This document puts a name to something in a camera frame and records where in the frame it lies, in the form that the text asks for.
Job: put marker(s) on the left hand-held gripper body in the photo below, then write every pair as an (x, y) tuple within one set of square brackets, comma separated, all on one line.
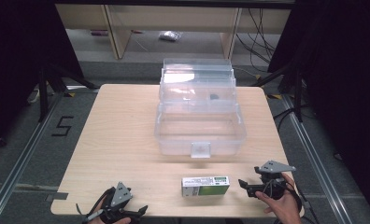
[(120, 196)]

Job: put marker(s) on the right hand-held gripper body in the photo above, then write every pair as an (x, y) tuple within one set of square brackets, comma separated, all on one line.
[(273, 177)]

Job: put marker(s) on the green and white carton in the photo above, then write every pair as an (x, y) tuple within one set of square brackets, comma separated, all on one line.
[(209, 186)]

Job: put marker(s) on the clear plastic storage box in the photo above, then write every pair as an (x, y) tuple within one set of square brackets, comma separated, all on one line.
[(202, 130)]

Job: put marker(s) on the person's left hand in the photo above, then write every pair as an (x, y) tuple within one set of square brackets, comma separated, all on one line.
[(124, 221)]

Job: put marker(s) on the person's right hand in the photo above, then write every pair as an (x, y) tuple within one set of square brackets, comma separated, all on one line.
[(287, 207)]

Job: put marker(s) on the yellow black floor tape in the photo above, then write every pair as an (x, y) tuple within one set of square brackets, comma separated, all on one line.
[(274, 96), (69, 94)]

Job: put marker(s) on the black metal stand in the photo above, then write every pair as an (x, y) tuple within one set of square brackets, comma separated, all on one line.
[(43, 93), (297, 93)]

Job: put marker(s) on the small dark item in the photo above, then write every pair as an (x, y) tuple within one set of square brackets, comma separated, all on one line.
[(214, 96)]

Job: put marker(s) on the dark curtain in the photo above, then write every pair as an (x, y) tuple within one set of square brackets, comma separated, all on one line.
[(18, 46), (345, 77)]

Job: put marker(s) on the pink flat item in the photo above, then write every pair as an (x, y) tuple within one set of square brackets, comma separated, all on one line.
[(99, 32)]

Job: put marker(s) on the clear plastic bag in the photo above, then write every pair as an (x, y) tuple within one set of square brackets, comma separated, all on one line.
[(170, 35)]

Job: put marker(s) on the aluminium floor rail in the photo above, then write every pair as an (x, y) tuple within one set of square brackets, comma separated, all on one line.
[(21, 158), (317, 161)]

